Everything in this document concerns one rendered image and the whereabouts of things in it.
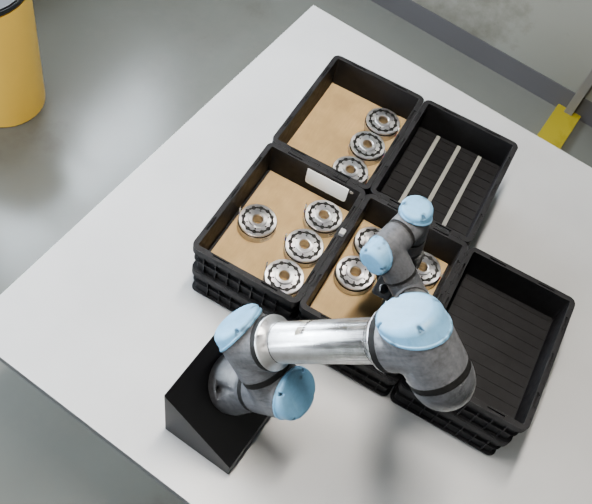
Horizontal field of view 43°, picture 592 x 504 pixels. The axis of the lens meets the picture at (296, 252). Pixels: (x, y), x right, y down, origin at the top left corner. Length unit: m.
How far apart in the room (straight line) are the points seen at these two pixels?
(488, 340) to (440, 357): 0.73
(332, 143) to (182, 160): 0.45
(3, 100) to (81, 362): 1.48
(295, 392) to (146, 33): 2.37
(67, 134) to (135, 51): 0.55
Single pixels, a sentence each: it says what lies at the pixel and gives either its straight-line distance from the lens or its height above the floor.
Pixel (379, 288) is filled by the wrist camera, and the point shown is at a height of 0.98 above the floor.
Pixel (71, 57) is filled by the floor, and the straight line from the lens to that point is 3.55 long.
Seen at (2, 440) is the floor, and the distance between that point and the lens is 2.68.
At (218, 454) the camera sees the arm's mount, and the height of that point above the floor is 0.79.
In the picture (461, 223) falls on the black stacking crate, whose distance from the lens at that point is 2.15.
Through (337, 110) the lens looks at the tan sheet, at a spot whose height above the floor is 0.83.
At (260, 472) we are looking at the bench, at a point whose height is 0.70.
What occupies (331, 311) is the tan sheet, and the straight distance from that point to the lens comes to 1.91.
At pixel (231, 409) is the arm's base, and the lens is 1.73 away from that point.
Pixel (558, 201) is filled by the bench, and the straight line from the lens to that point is 2.50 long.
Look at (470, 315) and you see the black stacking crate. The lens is 2.01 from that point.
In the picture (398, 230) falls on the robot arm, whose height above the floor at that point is 1.18.
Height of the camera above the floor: 2.51
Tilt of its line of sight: 58 degrees down
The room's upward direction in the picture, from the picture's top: 15 degrees clockwise
